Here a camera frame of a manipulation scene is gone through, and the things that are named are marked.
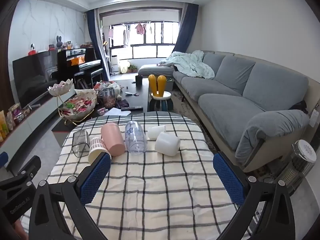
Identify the striped paper cup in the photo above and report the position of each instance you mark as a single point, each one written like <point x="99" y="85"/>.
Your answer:
<point x="97" y="147"/>

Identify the left navy curtain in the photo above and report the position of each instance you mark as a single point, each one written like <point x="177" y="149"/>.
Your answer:
<point x="97" y="41"/>

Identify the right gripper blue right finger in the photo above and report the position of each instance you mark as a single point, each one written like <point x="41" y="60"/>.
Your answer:
<point x="276" y="220"/>

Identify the grey sectional sofa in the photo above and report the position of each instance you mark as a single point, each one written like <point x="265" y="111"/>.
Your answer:
<point x="253" y="109"/>

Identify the black piano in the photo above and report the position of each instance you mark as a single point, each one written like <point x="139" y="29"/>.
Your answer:
<point x="73" y="61"/>

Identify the yellow rabbit-ear stool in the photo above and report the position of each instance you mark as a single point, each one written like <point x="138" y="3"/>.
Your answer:
<point x="160" y="98"/>

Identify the small white plastic cup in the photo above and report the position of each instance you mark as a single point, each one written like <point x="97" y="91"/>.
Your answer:
<point x="155" y="131"/>

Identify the checked white black tablecloth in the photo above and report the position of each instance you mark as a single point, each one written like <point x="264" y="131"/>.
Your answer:
<point x="154" y="196"/>

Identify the black television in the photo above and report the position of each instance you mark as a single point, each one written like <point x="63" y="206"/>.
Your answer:
<point x="33" y="75"/>

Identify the white electric heater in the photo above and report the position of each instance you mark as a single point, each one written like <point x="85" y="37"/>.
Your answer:
<point x="297" y="165"/>

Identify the light green blanket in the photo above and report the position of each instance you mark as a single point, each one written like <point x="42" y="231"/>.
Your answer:
<point x="189" y="64"/>

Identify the grey rabbit plush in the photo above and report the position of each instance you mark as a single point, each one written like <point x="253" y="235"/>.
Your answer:
<point x="59" y="42"/>

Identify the pink plastic cup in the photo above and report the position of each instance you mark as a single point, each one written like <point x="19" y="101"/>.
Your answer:
<point x="112" y="138"/>

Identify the white ceramic cup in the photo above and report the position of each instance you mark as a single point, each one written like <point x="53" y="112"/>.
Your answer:
<point x="167" y="144"/>

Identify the piano stool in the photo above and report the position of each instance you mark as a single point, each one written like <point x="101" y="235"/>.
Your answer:
<point x="87" y="79"/>

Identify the clear square black-rimmed glass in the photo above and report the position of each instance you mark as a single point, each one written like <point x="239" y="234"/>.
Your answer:
<point x="80" y="143"/>

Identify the right navy curtain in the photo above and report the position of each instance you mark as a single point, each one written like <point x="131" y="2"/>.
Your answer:
<point x="187" y="26"/>

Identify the white tv cabinet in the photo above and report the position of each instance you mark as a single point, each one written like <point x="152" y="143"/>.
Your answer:
<point x="28" y="126"/>

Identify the black mug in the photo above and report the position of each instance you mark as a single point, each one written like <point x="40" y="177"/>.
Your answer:
<point x="139" y="80"/>

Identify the navy curtain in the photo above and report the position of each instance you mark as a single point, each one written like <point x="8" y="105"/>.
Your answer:
<point x="187" y="26"/>
<point x="97" y="41"/>

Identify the clear jar with snacks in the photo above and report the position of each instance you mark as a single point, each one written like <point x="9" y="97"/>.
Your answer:
<point x="109" y="98"/>

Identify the white tiered snack tray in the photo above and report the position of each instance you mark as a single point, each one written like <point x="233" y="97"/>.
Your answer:
<point x="77" y="108"/>

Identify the clear blue-patterned plastic cup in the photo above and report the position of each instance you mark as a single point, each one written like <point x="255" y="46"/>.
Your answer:
<point x="135" y="138"/>

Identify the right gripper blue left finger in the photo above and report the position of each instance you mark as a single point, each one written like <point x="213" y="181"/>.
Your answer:
<point x="46" y="218"/>

